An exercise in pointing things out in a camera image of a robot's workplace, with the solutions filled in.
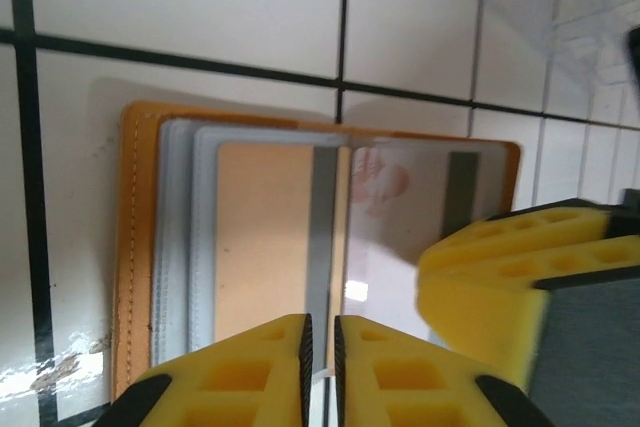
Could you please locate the gold card with magnetic stripe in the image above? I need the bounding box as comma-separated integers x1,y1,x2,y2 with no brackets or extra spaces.
214,142,352,349

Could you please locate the white card with pink print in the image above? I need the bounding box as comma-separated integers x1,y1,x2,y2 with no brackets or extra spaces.
344,146,484,348

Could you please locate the clear plastic tray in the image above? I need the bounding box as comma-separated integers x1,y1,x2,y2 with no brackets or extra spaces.
478,0,640,98

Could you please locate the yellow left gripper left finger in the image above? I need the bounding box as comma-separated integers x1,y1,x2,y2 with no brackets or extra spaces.
112,312,314,427

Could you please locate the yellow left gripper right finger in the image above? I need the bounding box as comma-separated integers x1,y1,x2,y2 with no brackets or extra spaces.
333,315,556,427

